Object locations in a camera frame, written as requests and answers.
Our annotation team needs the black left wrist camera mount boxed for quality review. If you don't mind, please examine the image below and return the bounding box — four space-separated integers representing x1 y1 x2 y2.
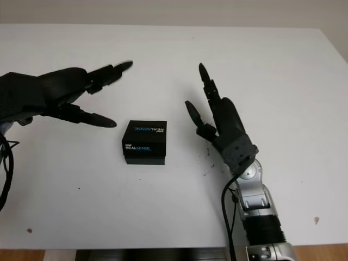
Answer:
0 71 44 126

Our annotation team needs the black RealSense box lid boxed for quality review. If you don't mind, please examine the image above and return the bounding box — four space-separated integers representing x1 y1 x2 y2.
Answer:
121 120 168 159

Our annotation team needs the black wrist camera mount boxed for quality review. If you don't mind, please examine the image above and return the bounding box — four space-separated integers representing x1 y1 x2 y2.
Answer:
214 133 259 175
0 71 44 126

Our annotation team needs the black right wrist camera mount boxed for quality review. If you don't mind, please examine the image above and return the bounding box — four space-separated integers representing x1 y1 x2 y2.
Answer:
214 133 259 175

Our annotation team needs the dark grey robot body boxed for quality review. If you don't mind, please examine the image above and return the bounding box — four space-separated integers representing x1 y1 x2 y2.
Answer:
76 248 232 261

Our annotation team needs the black camera box base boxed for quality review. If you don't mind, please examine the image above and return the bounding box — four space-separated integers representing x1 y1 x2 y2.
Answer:
124 154 166 166

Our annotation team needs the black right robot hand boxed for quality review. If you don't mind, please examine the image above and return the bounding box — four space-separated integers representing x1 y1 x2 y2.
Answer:
184 63 248 148

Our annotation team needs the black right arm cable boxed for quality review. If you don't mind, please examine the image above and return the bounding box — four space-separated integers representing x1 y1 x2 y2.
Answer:
221 176 239 261

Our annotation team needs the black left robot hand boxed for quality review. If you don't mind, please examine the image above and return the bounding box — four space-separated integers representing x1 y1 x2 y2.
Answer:
34 60 134 129

